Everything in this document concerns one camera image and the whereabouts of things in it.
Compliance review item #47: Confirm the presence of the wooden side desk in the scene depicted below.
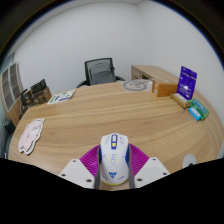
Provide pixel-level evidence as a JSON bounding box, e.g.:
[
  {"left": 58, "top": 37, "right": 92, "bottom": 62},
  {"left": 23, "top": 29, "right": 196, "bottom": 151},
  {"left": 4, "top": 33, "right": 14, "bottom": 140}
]
[{"left": 130, "top": 64, "right": 179, "bottom": 84}]

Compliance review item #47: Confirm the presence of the pink animal-shaped mouse pad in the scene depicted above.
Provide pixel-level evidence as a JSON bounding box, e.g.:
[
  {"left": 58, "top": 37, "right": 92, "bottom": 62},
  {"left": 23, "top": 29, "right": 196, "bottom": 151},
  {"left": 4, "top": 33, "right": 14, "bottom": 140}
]
[{"left": 17, "top": 117, "right": 46, "bottom": 156}]

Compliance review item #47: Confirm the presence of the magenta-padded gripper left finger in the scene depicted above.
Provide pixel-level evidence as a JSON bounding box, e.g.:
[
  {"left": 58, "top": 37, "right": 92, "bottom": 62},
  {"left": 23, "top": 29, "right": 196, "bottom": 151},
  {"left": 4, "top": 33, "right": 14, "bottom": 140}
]
[{"left": 58, "top": 145, "right": 102, "bottom": 190}]

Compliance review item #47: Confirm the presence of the purple upright package card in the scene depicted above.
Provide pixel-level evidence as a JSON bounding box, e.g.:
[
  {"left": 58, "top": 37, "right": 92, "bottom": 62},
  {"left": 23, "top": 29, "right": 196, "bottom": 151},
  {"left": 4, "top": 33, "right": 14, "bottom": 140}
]
[{"left": 176, "top": 65, "right": 198, "bottom": 101}]

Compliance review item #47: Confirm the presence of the black sofa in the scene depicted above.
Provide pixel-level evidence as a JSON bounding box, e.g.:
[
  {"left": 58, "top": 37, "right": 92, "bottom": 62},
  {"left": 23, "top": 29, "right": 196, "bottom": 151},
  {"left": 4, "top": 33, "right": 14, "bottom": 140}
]
[{"left": 0, "top": 117, "right": 16, "bottom": 159}]

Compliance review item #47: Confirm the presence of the green flat box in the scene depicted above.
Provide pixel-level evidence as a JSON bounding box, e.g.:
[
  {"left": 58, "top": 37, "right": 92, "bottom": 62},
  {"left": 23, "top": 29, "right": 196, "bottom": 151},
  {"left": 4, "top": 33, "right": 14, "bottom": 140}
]
[{"left": 188, "top": 98, "right": 210, "bottom": 121}]

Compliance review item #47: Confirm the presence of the small dark printed box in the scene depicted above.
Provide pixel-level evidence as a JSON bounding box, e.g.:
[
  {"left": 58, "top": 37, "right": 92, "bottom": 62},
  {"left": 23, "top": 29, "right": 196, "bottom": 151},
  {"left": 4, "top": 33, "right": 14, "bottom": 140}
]
[{"left": 29, "top": 78, "right": 47, "bottom": 95}]

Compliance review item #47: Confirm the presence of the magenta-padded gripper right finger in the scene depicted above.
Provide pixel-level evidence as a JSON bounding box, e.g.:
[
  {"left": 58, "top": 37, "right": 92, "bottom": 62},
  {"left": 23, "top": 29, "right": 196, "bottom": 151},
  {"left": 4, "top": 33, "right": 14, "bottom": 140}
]
[{"left": 127, "top": 143, "right": 171, "bottom": 190}]

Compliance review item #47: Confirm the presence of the white green paper leaflet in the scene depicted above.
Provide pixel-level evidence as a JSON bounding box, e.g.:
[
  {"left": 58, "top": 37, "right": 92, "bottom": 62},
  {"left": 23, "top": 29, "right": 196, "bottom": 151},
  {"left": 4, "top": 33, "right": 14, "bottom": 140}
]
[{"left": 47, "top": 89, "right": 77, "bottom": 105}]

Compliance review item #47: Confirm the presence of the white blue yellow computer mouse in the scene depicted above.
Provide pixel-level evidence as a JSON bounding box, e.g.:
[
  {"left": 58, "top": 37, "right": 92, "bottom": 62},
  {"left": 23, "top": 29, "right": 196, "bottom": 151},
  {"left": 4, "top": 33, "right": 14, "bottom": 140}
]
[{"left": 98, "top": 132, "right": 131, "bottom": 186}]

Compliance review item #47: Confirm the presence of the orange-brown cardboard box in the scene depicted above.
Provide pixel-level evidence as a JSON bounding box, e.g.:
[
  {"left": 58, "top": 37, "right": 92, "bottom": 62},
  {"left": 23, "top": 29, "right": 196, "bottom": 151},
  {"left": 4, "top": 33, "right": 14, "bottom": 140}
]
[{"left": 151, "top": 79, "right": 179, "bottom": 98}]

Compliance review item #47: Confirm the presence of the light blue small box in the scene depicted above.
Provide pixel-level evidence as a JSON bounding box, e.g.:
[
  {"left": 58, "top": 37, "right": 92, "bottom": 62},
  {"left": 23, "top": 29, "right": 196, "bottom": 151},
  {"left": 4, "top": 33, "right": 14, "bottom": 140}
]
[{"left": 188, "top": 106, "right": 203, "bottom": 122}]

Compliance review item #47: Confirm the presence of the wooden shelf unit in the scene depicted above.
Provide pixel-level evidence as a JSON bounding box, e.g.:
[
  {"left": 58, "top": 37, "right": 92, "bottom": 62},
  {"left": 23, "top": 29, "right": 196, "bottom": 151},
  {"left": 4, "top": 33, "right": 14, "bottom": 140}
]
[{"left": 0, "top": 62, "right": 25, "bottom": 126}]

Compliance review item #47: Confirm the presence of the grey mesh office chair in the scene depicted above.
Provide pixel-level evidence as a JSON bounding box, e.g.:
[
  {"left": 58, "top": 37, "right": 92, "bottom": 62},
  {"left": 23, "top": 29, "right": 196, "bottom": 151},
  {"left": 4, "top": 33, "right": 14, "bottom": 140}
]
[{"left": 76, "top": 57, "right": 126, "bottom": 89}]

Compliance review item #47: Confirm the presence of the yellowish flat box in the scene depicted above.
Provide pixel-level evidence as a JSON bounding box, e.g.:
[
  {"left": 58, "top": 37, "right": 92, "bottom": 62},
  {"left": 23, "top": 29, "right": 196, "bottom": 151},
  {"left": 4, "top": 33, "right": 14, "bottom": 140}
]
[{"left": 170, "top": 92, "right": 191, "bottom": 109}]

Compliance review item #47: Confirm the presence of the round grey cable grommet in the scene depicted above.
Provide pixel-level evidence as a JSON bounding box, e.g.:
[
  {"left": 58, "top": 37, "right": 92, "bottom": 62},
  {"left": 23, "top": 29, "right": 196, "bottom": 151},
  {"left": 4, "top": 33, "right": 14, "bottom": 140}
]
[{"left": 182, "top": 153, "right": 198, "bottom": 169}]

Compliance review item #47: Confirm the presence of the wide dark cardboard box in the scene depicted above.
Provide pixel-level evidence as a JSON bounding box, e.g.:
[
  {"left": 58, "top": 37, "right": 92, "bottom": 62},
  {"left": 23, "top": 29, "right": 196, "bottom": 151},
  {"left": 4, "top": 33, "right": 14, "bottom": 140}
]
[{"left": 31, "top": 87, "right": 53, "bottom": 106}]

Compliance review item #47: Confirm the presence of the tall dark cardboard box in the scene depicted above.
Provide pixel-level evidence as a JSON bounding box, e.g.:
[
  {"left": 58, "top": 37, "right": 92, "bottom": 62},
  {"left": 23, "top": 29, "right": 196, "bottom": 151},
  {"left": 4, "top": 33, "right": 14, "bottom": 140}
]
[{"left": 20, "top": 88, "right": 34, "bottom": 108}]

